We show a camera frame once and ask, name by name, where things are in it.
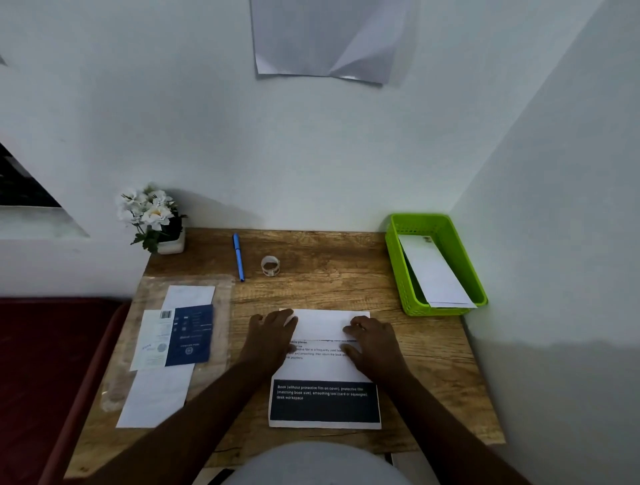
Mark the dark window with grille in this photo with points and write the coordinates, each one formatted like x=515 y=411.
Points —
x=20 y=187

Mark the person's left hand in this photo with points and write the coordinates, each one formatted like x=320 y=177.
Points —
x=265 y=342

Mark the clear plastic bag with card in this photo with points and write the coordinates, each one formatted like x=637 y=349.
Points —
x=222 y=310

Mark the person's left forearm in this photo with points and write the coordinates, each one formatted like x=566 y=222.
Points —
x=180 y=429

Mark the stack of white envelopes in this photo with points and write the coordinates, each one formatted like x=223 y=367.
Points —
x=155 y=399

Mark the person's right forearm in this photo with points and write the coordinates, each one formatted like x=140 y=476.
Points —
x=450 y=434

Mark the dark red mattress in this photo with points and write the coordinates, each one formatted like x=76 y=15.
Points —
x=45 y=389

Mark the person's right hand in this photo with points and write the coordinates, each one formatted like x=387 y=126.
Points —
x=382 y=350

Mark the small clear tape roll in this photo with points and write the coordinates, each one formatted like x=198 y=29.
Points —
x=263 y=267

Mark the white paper sheet on wall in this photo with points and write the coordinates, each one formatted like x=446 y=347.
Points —
x=310 y=35

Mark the printed paper sheet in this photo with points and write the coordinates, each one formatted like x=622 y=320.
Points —
x=325 y=404

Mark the person's grey shirt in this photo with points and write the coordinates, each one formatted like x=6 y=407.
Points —
x=315 y=467

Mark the green plastic tray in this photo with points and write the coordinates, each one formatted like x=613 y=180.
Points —
x=397 y=270

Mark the black table leg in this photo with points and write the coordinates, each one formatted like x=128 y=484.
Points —
x=388 y=458

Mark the potted white flower plant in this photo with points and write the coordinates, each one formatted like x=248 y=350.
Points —
x=150 y=215

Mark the blue pen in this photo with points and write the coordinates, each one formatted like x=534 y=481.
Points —
x=239 y=257

